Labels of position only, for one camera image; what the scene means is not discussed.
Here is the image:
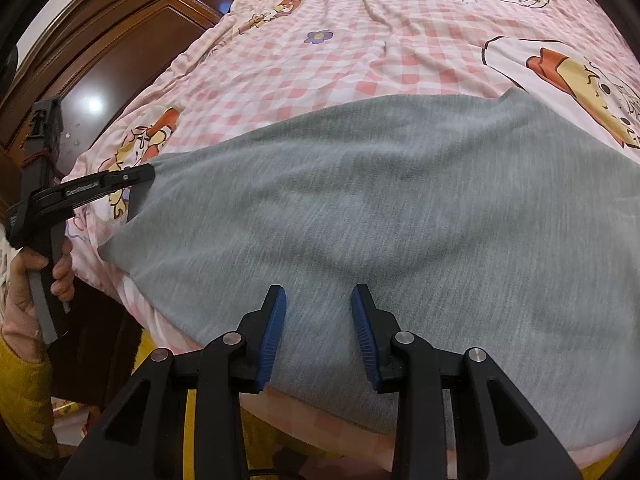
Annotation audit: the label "dark wooden wardrobe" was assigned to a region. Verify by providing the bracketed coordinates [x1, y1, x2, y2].
[1, 0, 233, 208]

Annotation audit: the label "grey pants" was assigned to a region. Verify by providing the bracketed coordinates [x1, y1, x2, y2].
[99, 89, 639, 450]

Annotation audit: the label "pink checked cartoon quilt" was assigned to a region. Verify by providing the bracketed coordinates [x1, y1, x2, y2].
[67, 0, 639, 469]

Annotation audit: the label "yellow sleeve forearm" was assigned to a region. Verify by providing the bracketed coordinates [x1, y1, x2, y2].
[1, 339, 58, 460]

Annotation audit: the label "person's left hand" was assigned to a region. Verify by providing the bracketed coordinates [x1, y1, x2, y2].
[1, 238, 75, 364]

